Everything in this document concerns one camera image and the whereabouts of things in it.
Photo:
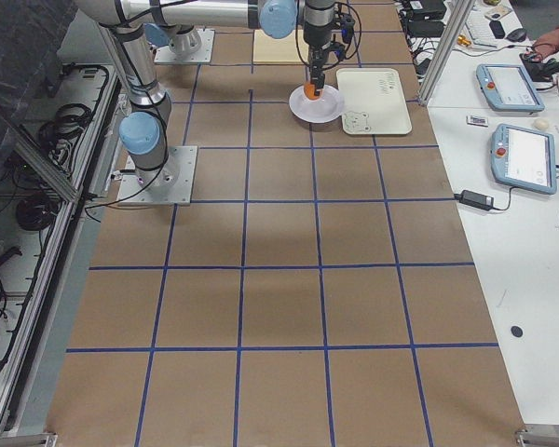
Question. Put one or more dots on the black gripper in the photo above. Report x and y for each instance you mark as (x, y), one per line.
(314, 36)

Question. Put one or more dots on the orange fruit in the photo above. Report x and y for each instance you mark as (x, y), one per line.
(312, 92)

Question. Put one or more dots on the white round plate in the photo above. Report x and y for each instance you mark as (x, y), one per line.
(328, 107)

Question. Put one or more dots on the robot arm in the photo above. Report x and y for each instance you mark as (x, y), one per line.
(327, 29)
(144, 131)

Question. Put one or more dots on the cream bear tray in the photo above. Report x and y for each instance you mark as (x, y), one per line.
(374, 102)

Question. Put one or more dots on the bamboo cutting board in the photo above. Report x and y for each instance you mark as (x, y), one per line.
(288, 50)

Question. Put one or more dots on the far teach pendant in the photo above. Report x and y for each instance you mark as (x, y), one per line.
(508, 88)

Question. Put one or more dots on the teach pendant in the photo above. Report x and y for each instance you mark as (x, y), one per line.
(508, 88)
(524, 158)

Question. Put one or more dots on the black power adapter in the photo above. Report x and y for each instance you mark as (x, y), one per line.
(475, 200)

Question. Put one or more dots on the near teach pendant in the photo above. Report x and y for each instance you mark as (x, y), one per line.
(524, 158)

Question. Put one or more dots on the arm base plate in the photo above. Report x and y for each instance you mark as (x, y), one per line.
(172, 185)
(193, 47)

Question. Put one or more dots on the aluminium frame post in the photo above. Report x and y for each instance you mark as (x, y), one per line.
(455, 23)

